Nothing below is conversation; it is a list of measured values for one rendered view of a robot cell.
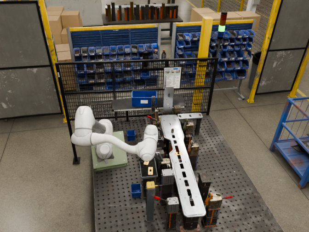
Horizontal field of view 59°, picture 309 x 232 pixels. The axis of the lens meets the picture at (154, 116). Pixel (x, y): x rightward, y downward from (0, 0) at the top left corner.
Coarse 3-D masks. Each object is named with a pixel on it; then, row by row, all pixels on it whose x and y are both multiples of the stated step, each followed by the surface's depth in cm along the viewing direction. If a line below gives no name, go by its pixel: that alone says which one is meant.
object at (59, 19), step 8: (48, 8) 668; (56, 8) 669; (48, 16) 616; (56, 16) 617; (64, 16) 628; (72, 16) 630; (56, 24) 597; (64, 24) 638; (72, 24) 641; (80, 24) 669; (56, 32) 607; (64, 32) 621; (56, 40) 617; (64, 40) 620
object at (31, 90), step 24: (24, 0) 356; (0, 24) 367; (24, 24) 373; (48, 24) 377; (0, 48) 385; (24, 48) 391; (48, 48) 399; (0, 72) 406; (24, 72) 413; (48, 72) 420; (0, 96) 427; (24, 96) 435; (48, 96) 446
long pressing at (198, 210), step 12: (168, 120) 316; (168, 132) 299; (180, 132) 299; (180, 144) 283; (180, 168) 255; (180, 180) 244; (192, 180) 244; (180, 192) 233; (192, 192) 233; (192, 216) 215
